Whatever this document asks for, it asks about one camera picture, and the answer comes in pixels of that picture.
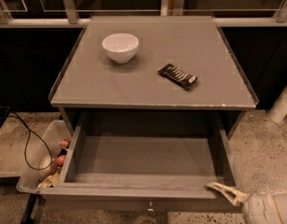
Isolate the metal railing frame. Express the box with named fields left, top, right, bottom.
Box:
left=0, top=0, right=287, bottom=28

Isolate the grey top drawer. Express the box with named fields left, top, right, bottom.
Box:
left=39, top=112, right=244, bottom=213

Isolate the grey drawer cabinet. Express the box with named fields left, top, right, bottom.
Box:
left=48, top=14, right=259, bottom=142

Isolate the yellow crumpled snack bag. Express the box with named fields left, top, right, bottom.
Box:
left=38, top=173, right=60, bottom=188

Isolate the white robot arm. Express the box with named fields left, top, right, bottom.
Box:
left=208, top=85, right=287, bottom=224

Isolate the white ceramic bowl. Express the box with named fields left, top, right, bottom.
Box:
left=102, top=34, right=139, bottom=63

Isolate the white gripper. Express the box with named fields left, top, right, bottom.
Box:
left=207, top=182, right=278, bottom=224

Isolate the black snack bar wrapper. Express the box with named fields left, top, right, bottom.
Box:
left=158, top=63, right=197, bottom=91

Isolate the black cable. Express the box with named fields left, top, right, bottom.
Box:
left=0, top=100, right=53, bottom=171

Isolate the small red topped bottle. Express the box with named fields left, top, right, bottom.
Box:
left=60, top=139, right=70, bottom=150

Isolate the white cup in bin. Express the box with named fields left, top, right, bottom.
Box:
left=39, top=155, right=57, bottom=179

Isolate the clear plastic bin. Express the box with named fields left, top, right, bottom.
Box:
left=17, top=119, right=71, bottom=193

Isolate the orange round fruit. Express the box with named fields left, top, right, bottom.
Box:
left=56, top=155, right=66, bottom=167

